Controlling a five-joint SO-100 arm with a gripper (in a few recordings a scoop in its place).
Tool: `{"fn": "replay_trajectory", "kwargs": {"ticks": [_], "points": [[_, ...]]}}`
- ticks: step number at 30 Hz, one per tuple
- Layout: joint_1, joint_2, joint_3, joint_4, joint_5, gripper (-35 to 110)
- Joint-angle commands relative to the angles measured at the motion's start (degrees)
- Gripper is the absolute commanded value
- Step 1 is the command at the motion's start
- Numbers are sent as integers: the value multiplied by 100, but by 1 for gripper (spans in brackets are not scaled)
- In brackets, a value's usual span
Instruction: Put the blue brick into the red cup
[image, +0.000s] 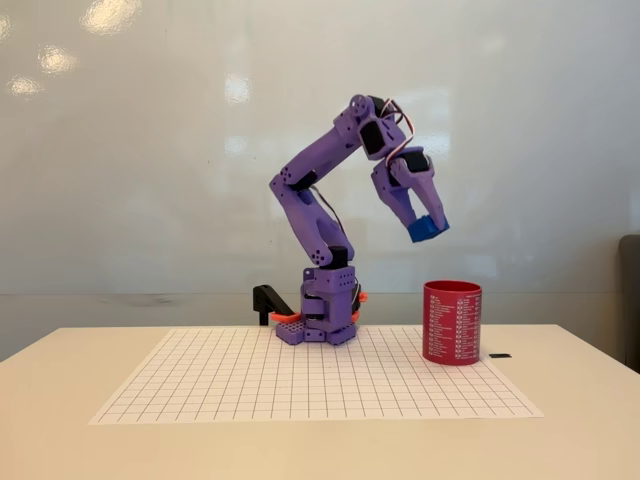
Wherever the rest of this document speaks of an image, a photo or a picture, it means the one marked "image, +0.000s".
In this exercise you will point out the purple gripper black servo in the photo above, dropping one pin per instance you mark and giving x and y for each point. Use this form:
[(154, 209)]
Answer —
[(406, 181)]

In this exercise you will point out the blue toy brick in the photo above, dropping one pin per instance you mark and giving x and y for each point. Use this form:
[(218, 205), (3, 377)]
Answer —
[(424, 232)]

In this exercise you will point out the purple robot arm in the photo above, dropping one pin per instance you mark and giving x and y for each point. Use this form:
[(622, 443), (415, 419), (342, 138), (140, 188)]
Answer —
[(310, 160)]

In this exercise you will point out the red cup with white print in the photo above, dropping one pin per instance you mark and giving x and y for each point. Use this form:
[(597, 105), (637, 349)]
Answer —
[(450, 325)]

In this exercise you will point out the black orange table clamp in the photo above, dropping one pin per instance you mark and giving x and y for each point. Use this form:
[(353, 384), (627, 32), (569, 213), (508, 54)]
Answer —
[(363, 297), (265, 297)]

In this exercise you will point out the white grid paper sheet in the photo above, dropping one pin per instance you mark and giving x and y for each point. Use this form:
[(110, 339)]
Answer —
[(310, 385)]

